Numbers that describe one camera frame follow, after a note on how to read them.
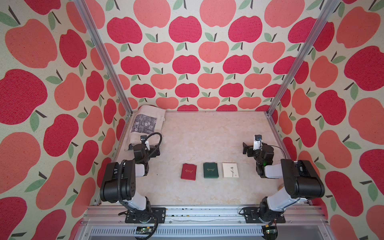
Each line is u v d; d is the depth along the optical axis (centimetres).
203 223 73
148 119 108
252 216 73
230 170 86
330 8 69
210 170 86
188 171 86
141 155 73
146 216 69
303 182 46
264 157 73
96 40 80
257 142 83
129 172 59
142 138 82
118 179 45
